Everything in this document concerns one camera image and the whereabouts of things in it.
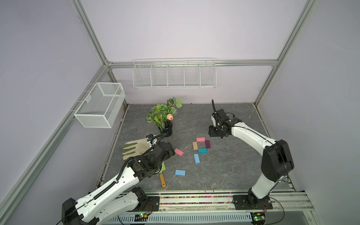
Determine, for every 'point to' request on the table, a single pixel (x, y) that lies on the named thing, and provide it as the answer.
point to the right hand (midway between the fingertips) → (211, 131)
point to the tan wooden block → (195, 146)
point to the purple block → (207, 144)
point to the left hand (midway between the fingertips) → (166, 149)
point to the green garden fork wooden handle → (161, 176)
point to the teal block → (202, 150)
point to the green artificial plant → (161, 113)
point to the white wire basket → (100, 108)
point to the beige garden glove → (135, 148)
